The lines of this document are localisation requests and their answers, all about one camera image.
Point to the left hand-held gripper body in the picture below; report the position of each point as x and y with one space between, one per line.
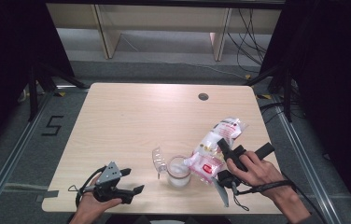
109 174

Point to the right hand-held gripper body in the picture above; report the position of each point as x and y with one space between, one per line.
228 180

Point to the red and white pouch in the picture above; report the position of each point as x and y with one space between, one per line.
217 137

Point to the clear glass measuring cup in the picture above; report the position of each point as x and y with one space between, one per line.
178 174

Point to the person's right hand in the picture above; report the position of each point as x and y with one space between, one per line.
257 174

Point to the person's left hand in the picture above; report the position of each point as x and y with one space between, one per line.
89 208

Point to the dark round table grommet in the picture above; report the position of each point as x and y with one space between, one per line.
203 96

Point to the grey tape strip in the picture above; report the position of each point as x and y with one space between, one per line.
49 195

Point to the yellow and black floor tape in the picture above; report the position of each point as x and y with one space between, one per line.
263 96
60 94

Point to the black metal stand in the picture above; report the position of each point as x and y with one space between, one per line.
33 93
287 93

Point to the dark curtain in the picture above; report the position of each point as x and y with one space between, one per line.
335 77
8 62

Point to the beige shelf unit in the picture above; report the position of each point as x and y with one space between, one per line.
164 18

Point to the aluminium floor rail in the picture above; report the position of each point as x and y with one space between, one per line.
301 155
18 146

